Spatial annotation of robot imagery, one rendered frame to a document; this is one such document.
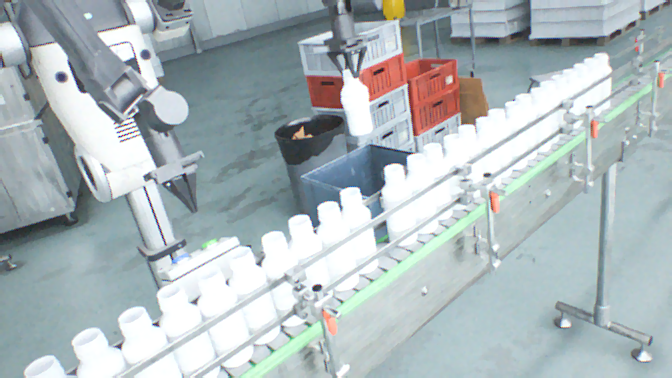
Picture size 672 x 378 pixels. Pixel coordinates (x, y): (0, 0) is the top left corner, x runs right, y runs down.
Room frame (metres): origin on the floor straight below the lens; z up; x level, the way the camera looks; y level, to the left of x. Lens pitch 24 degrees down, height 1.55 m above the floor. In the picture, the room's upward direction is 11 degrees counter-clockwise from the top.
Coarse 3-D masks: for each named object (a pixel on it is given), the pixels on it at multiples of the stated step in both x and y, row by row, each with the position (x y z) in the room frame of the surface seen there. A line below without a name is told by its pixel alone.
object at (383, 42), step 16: (368, 32) 3.26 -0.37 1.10; (384, 32) 3.40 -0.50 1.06; (304, 48) 3.34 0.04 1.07; (320, 48) 3.50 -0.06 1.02; (368, 48) 3.26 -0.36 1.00; (384, 48) 3.37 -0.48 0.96; (400, 48) 3.49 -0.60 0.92; (304, 64) 3.36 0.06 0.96; (320, 64) 3.26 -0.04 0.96; (352, 64) 3.14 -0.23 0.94; (368, 64) 3.24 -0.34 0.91
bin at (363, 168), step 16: (368, 144) 1.65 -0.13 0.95; (336, 160) 1.56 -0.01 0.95; (352, 160) 1.60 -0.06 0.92; (368, 160) 1.64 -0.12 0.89; (384, 160) 1.60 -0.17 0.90; (400, 160) 1.54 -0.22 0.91; (304, 176) 1.47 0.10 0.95; (320, 176) 1.51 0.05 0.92; (336, 176) 1.55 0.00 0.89; (352, 176) 1.59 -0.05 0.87; (368, 176) 1.63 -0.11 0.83; (384, 176) 1.61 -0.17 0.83; (320, 192) 1.40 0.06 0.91; (336, 192) 1.34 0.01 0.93; (368, 192) 1.63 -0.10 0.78; (368, 208) 1.23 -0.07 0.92
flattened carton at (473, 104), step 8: (464, 80) 3.96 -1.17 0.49; (472, 80) 3.90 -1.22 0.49; (480, 80) 3.85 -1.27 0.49; (464, 88) 3.99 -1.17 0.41; (472, 88) 3.93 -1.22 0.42; (480, 88) 3.87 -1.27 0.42; (464, 96) 4.01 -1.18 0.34; (472, 96) 3.95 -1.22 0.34; (480, 96) 3.89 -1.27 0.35; (464, 104) 4.04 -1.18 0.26; (472, 104) 3.97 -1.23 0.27; (480, 104) 3.91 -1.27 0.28; (464, 112) 4.06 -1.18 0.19; (472, 112) 3.99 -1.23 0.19; (480, 112) 3.93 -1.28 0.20; (464, 120) 4.08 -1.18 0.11; (472, 120) 4.01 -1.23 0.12
